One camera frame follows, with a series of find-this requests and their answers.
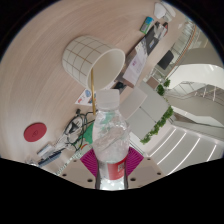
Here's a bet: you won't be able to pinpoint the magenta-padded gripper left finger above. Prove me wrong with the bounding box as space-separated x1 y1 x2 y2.
61 148 100 190

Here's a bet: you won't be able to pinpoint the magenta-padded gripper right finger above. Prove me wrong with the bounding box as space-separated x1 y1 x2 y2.
124 146 165 189

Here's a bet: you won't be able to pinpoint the clear plastic water bottle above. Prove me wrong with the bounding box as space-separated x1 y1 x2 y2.
91 89 130 191

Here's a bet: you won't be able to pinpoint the long ceiling light strips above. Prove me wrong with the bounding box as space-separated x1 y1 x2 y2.
149 128 218 174

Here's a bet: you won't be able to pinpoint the flat round red coaster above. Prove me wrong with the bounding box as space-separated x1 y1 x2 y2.
23 122 48 143

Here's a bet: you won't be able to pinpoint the colourful sticker sheet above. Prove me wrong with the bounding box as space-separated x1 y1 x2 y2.
74 87 98 107

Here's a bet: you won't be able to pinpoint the brown planter with green plants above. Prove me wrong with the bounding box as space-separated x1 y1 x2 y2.
146 76 172 96

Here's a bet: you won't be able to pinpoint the black power adapter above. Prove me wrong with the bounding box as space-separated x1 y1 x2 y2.
113 81 128 94

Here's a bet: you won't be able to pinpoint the white paper booklet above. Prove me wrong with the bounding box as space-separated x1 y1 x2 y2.
122 41 149 88

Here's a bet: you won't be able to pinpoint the black chair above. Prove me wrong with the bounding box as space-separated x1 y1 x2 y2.
157 49 175 71

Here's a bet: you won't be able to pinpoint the white grid-patterned mug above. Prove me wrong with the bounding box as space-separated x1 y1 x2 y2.
61 35 126 116

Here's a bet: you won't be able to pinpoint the black notebook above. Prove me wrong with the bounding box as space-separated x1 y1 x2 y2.
143 24 168 56

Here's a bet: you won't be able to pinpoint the small teal box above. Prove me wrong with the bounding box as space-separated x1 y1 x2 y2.
139 16 155 35

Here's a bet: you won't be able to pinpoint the white computer mouse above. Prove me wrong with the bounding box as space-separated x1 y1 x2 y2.
153 2 167 20

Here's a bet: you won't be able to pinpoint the white remote control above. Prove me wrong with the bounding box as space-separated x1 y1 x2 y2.
165 2 177 23

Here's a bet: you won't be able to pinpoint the tangled black cables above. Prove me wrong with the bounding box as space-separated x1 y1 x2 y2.
63 108 96 153

